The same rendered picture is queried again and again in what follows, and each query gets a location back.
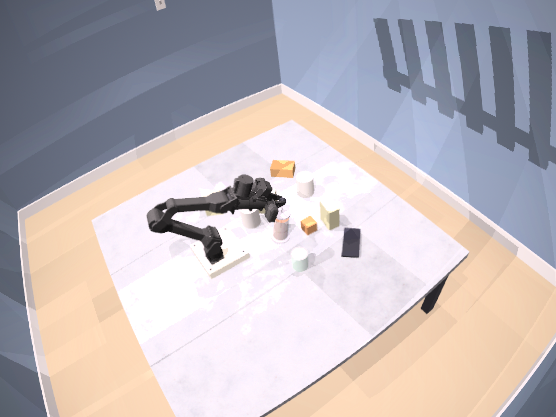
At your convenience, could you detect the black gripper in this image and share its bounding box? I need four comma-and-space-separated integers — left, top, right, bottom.
248, 192, 286, 223

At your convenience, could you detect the white cylinder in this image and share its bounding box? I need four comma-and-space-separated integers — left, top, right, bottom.
291, 247, 308, 272
296, 171, 314, 198
239, 209, 261, 229

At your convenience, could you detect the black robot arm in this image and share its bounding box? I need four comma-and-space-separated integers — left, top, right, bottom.
146, 174, 273, 266

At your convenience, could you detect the small orange cube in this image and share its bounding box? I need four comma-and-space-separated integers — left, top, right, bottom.
301, 216, 318, 236

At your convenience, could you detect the grey cylinder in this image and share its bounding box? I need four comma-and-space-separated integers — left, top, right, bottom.
215, 181, 231, 200

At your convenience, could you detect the orange rectangular block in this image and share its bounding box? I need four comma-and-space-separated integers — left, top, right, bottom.
270, 160, 295, 178

